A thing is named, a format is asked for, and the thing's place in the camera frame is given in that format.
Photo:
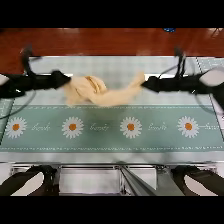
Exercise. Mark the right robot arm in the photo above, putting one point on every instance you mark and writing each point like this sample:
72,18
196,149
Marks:
195,82

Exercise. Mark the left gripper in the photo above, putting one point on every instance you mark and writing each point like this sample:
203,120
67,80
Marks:
60,80

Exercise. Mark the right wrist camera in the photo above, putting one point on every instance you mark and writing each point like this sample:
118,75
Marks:
180,63

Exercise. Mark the cream T-shirt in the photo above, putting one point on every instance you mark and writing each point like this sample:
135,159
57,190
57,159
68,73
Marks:
90,90

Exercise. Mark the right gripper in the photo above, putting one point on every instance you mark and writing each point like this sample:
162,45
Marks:
154,84

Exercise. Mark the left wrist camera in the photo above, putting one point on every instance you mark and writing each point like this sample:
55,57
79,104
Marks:
26,60

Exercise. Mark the silver frame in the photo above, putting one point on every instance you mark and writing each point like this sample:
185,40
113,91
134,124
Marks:
110,176

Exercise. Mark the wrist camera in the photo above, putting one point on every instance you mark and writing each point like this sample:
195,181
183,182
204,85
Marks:
26,60
180,63

